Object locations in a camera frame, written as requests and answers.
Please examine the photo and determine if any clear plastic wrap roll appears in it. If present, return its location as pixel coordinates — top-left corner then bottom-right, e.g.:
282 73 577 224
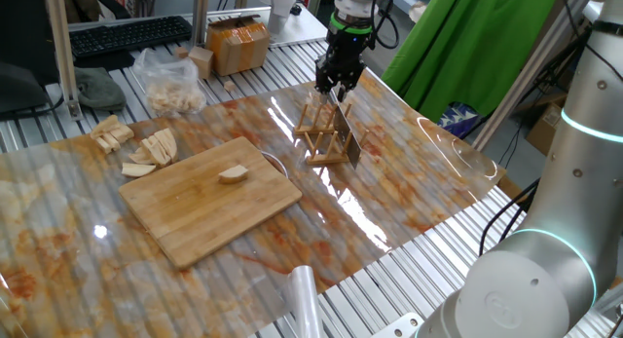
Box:
283 264 326 338

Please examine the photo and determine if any metal bowl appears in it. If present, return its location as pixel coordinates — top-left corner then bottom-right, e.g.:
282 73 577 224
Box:
260 150 290 179

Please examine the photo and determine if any black camera cable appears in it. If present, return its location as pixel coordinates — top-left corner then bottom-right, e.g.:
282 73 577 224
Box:
368 0 401 51

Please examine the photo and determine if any wooden block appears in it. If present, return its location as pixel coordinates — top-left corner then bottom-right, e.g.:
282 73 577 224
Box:
187 45 215 81

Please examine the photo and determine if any grey green cloth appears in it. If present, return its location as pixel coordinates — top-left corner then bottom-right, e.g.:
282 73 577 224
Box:
72 65 128 112

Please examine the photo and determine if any plastic bag of lotus pieces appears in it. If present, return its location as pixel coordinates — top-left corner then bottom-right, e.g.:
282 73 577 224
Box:
131 47 208 118

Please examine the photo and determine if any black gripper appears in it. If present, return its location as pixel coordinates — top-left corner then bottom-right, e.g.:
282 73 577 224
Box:
313 28 375 104

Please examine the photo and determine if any marble pattern plastic sheet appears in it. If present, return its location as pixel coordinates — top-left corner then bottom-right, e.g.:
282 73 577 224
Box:
0 67 508 338

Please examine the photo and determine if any flat lotus root slice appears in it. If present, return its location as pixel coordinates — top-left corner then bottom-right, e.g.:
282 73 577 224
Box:
121 162 158 179

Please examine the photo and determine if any taped cardboard box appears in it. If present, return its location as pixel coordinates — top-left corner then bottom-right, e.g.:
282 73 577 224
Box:
204 14 272 78

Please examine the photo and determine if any cut lotus root piece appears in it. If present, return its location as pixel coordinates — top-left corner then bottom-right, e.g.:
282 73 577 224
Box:
128 146 155 166
90 114 122 138
94 132 122 155
139 135 171 168
154 128 179 163
109 124 135 144

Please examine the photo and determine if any plain cardboard box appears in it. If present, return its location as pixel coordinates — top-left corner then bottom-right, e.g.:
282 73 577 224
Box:
524 92 568 157

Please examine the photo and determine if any bamboo cutting board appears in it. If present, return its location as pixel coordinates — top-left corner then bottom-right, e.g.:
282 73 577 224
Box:
118 135 304 271

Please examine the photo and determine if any black power cable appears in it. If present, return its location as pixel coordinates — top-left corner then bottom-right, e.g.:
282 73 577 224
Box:
478 176 541 257

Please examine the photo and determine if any blue white patterned item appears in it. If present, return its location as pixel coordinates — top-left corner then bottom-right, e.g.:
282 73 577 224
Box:
436 101 482 138

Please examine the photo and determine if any steel cleaver knife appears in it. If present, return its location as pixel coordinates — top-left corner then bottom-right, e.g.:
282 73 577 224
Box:
320 89 363 170

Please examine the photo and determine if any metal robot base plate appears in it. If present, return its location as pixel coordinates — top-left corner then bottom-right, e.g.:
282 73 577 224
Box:
369 312 425 338

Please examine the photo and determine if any wooden peg rack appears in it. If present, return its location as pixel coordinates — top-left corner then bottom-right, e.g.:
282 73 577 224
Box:
292 100 371 168

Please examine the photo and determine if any aluminium frame post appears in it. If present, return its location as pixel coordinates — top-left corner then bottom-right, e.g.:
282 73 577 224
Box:
470 0 605 152
190 0 211 50
42 0 85 122

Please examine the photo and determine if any black keyboard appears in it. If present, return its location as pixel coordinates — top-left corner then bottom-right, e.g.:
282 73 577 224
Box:
68 15 193 59

